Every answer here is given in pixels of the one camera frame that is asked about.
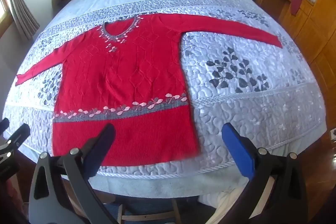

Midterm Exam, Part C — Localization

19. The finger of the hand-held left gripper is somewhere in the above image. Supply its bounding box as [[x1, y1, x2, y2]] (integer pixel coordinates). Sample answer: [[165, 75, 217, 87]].
[[0, 118, 10, 135], [0, 123, 30, 163]]

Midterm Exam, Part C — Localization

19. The brown curtain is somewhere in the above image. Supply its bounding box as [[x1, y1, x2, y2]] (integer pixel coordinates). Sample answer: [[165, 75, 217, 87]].
[[7, 0, 40, 41]]

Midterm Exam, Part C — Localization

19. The white cloth under bed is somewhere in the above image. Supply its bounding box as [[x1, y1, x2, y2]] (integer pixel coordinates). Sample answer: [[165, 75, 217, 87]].
[[199, 186, 252, 224]]

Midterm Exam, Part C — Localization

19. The wooden cabinet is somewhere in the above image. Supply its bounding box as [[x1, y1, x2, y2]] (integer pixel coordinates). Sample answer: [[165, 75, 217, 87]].
[[253, 0, 336, 109]]

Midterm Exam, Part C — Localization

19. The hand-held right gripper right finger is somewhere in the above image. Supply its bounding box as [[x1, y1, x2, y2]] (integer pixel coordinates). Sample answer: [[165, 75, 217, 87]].
[[222, 123, 308, 224]]

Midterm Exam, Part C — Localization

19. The red knitted sweater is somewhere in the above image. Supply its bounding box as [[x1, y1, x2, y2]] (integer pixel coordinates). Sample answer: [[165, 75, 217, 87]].
[[15, 13, 282, 166]]

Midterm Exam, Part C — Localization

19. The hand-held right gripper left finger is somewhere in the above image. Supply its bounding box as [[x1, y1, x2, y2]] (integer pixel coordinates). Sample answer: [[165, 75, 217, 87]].
[[28, 123, 124, 224]]

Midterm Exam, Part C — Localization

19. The grey quilted bedspread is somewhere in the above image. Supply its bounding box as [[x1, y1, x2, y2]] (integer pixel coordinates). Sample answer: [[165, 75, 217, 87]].
[[3, 0, 328, 198]]

